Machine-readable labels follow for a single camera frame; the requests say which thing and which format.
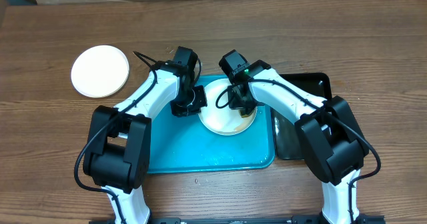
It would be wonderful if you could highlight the white plate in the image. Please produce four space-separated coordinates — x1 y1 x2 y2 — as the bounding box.
199 78 257 135
70 45 130 98

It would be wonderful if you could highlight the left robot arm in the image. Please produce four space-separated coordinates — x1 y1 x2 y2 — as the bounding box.
73 47 207 223

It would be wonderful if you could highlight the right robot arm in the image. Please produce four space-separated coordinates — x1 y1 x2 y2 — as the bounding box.
219 50 370 223

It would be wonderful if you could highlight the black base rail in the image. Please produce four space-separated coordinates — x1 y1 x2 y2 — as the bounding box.
89 214 386 224

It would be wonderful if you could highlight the green yellow sponge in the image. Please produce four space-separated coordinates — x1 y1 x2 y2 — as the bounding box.
240 112 254 118

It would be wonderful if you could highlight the teal plastic tray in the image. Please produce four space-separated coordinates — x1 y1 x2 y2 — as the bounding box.
139 73 276 175

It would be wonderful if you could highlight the black rectangular water tray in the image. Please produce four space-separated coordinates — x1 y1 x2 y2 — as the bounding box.
271 73 332 160

